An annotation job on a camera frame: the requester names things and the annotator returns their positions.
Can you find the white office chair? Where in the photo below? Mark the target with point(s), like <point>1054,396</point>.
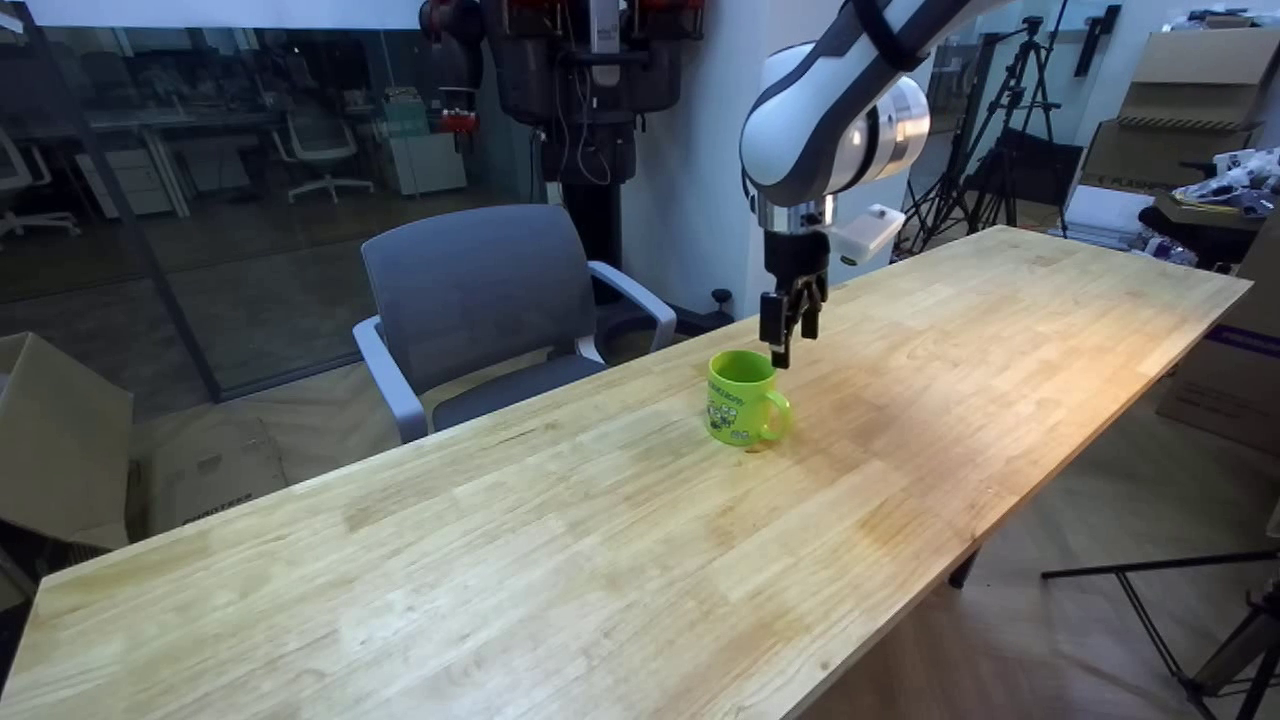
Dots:
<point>322,152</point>

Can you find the grey armchair white frame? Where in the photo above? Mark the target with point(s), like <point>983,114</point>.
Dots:
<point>484,302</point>

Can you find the large flat cardboard sheet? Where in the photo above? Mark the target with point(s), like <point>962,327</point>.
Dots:
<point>1183,105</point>

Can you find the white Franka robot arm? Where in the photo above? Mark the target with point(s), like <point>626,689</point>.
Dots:
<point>841,123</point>

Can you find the yellow-green plastic mug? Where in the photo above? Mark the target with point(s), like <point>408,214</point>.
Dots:
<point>744,407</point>

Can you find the beige cardboard box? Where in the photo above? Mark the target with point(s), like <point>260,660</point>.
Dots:
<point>61,443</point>

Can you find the black tripod with camera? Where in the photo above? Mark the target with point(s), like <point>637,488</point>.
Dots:
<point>983,125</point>

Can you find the black folding chair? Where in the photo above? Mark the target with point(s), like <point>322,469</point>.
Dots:
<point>1024,174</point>

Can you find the white control box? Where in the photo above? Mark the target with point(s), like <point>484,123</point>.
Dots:
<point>868,236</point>

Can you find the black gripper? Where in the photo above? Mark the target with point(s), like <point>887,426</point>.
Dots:
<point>798,260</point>

